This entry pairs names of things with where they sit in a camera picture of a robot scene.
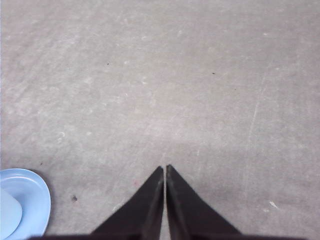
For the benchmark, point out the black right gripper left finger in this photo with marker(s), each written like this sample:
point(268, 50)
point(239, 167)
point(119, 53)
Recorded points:
point(141, 217)

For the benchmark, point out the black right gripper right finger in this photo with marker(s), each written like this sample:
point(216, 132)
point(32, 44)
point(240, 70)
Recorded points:
point(189, 216)

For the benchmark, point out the blue plastic plate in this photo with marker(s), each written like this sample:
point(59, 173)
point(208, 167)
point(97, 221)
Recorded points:
point(32, 193)

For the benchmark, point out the grey table mat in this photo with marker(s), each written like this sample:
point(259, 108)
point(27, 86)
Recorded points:
point(95, 94)

